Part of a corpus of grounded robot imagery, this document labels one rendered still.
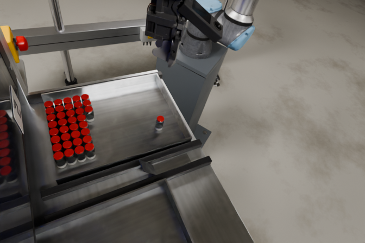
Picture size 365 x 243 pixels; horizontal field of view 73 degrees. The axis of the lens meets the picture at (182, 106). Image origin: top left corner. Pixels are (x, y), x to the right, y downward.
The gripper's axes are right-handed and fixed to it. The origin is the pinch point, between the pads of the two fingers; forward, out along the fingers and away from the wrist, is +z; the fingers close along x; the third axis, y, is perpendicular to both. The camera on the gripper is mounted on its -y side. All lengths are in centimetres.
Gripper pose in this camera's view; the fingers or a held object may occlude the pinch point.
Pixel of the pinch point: (172, 63)
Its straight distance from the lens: 64.0
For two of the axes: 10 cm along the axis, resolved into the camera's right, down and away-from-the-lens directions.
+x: -1.6, 7.4, -6.6
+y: -9.7, -2.4, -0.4
